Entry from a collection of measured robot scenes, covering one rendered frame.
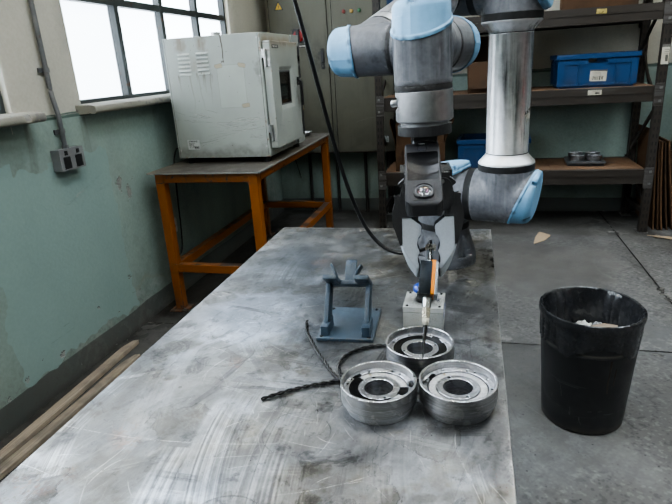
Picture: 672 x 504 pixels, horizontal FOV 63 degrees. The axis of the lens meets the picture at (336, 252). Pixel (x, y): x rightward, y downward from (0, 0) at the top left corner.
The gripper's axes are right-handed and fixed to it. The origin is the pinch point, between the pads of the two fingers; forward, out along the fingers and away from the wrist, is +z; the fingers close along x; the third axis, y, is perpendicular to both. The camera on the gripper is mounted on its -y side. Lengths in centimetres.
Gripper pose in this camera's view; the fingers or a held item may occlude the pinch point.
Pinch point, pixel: (429, 269)
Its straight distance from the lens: 78.7
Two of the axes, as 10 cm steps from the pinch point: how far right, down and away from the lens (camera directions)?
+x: -9.9, 0.4, 1.3
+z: 0.8, 9.4, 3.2
